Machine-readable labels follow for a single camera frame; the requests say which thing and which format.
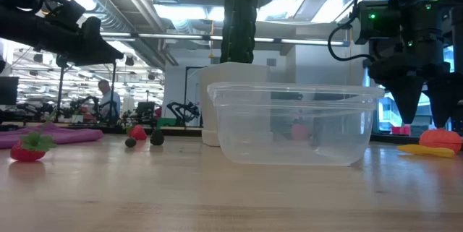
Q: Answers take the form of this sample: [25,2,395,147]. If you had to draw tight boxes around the long ceiling light bar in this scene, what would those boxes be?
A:
[99,31,351,48]

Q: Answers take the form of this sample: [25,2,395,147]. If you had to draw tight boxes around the clear plastic tupperware container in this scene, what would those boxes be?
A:
[207,82,386,167]

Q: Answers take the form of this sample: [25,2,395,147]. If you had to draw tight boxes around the yellow toy banana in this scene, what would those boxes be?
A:
[396,143,456,159]

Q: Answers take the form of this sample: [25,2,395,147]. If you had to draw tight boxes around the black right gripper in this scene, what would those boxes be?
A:
[367,7,463,129]

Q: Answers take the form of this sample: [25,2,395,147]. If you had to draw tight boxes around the orange toy mandarin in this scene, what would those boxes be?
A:
[418,128,463,155]

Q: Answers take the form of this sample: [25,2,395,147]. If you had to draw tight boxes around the red toy strawberry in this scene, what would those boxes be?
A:
[125,124,148,142]

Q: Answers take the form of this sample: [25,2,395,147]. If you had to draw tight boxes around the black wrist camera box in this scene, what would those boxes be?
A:
[45,0,87,33]
[356,0,403,45]

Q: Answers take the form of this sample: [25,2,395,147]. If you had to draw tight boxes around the red strawberry with green leaves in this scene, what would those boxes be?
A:
[9,108,58,163]

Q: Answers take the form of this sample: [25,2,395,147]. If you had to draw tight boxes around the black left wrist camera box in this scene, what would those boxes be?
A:
[45,0,87,33]

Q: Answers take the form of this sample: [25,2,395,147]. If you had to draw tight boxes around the person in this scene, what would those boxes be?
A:
[96,79,122,124]

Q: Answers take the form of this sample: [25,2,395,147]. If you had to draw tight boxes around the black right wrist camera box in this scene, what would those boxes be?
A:
[356,0,403,45]

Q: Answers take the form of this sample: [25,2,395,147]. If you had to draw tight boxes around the black metal stand frame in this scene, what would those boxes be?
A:
[56,54,117,124]

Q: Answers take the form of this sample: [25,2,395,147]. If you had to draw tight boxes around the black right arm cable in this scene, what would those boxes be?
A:
[327,0,386,63]

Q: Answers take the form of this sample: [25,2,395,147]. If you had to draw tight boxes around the black computer monitor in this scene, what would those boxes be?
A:
[0,76,20,106]

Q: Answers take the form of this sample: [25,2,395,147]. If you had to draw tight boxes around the purple cloth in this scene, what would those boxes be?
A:
[0,122,105,150]

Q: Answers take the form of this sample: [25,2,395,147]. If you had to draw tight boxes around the pink box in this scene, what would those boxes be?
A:
[390,125,412,136]

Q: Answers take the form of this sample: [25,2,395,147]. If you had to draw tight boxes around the white plant pot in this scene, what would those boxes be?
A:
[197,61,271,147]

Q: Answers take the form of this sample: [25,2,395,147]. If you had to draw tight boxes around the large black toy blackberry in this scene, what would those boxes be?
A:
[150,127,166,147]

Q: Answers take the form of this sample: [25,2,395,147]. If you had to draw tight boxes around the green cactus plant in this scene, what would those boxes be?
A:
[219,0,258,64]

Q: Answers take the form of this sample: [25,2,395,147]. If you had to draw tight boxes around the green box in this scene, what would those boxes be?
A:
[156,117,178,129]

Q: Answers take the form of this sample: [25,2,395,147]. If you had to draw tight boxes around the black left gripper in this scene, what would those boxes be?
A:
[0,7,124,66]

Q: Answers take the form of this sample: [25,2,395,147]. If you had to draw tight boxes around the black office chair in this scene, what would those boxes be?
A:
[135,100,156,124]

